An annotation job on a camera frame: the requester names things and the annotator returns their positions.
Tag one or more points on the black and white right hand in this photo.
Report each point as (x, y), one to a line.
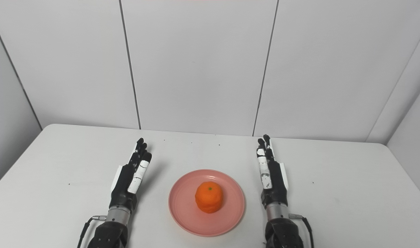
(273, 182)

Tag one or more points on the black and white left hand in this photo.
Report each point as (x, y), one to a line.
(127, 186)

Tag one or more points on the pink round plate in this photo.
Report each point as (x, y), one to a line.
(186, 206)

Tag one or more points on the orange fruit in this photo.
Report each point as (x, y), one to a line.
(209, 197)

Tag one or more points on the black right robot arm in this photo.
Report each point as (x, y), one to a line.
(282, 230)

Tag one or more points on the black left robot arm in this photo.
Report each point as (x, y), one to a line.
(112, 230)

